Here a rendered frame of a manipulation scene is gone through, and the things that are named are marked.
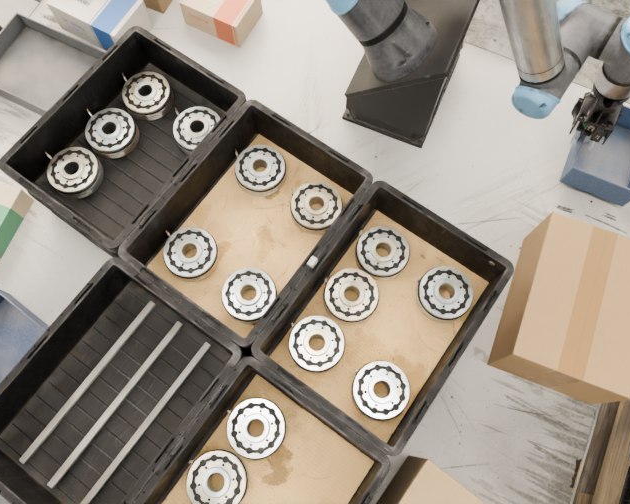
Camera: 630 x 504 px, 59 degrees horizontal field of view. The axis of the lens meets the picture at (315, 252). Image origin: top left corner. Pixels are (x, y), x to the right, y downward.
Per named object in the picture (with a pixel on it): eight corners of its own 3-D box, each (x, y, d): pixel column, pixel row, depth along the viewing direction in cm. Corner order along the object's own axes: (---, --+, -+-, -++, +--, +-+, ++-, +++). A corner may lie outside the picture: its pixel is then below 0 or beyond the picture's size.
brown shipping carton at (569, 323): (591, 404, 114) (633, 400, 99) (486, 364, 116) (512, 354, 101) (621, 272, 123) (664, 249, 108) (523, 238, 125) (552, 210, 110)
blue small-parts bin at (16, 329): (-44, 349, 117) (-65, 344, 111) (8, 293, 121) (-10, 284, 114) (24, 407, 114) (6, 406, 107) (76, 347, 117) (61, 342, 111)
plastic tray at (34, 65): (-23, 85, 137) (-35, 73, 133) (26, 25, 143) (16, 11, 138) (69, 129, 134) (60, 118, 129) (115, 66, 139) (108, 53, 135)
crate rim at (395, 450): (376, 181, 107) (377, 176, 105) (513, 269, 101) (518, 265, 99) (247, 353, 97) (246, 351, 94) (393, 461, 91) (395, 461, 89)
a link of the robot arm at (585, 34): (535, 33, 97) (595, 60, 94) (568, -17, 98) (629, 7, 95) (527, 59, 105) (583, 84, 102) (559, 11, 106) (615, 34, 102)
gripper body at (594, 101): (566, 135, 117) (585, 99, 106) (579, 102, 119) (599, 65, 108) (603, 147, 115) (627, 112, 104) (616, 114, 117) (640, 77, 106)
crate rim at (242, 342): (251, 102, 112) (250, 95, 110) (375, 181, 107) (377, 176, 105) (117, 257, 102) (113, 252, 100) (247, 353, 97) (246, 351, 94)
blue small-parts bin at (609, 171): (583, 111, 133) (597, 94, 126) (644, 135, 131) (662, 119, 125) (558, 181, 127) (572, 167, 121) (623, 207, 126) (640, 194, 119)
